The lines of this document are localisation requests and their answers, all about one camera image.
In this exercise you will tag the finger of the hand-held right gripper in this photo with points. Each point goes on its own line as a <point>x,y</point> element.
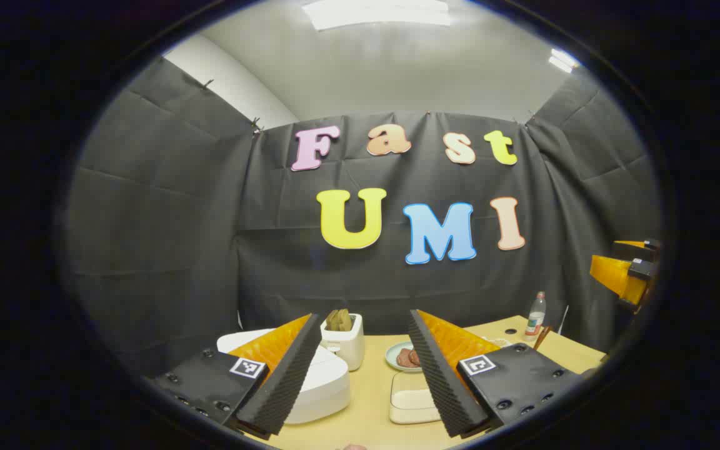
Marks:
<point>638,245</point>
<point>613,275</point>

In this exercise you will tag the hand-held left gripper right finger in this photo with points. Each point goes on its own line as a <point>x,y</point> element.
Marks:
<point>441,381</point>

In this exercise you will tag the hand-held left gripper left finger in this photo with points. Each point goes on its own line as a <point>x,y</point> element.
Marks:
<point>291,381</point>

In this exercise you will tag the white rice cooker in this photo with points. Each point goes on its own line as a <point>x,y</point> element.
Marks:
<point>325,387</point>

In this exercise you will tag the brown wooden spoon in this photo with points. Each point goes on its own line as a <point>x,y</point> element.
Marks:
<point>542,337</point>

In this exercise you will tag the clear plastic container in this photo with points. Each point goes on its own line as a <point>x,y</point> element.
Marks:
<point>407,381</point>

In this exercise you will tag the light green plate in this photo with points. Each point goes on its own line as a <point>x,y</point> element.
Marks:
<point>392,356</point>

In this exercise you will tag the white toaster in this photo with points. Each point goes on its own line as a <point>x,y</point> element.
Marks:
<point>350,350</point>

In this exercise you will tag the brown bread slice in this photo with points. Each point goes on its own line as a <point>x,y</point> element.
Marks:
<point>345,320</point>
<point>332,321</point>

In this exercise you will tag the clear bottle with red label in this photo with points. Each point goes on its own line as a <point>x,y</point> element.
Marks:
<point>535,315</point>

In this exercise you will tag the black backdrop cloth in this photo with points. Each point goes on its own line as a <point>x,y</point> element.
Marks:
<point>210,219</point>

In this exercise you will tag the ceiling light panel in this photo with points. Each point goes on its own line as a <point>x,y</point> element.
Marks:
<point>563,60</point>

